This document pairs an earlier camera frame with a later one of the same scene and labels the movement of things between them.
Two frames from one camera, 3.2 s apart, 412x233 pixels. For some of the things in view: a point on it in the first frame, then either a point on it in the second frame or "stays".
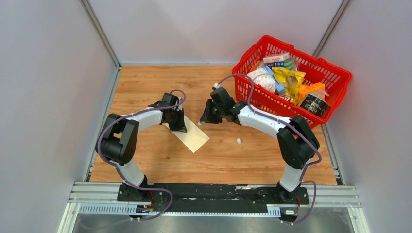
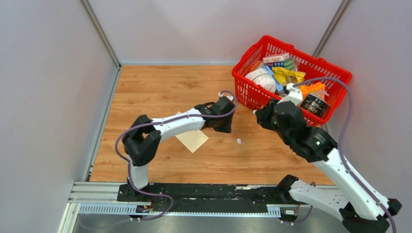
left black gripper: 180,126 → 228,128
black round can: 316,105 stays
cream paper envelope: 194,139 stays
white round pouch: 263,79 stays
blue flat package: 280,87 stays
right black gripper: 207,117 → 262,114
